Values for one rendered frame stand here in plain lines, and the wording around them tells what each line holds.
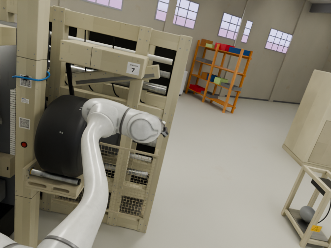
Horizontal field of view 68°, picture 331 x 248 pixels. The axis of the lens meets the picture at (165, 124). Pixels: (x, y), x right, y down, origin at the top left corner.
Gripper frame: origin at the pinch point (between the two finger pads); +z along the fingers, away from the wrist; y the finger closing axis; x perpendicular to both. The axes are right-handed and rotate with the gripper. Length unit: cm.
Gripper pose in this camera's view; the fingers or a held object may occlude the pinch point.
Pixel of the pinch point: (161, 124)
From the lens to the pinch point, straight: 119.7
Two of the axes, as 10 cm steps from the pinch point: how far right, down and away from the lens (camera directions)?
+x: 7.0, -7.0, -1.4
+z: 1.6, -0.4, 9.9
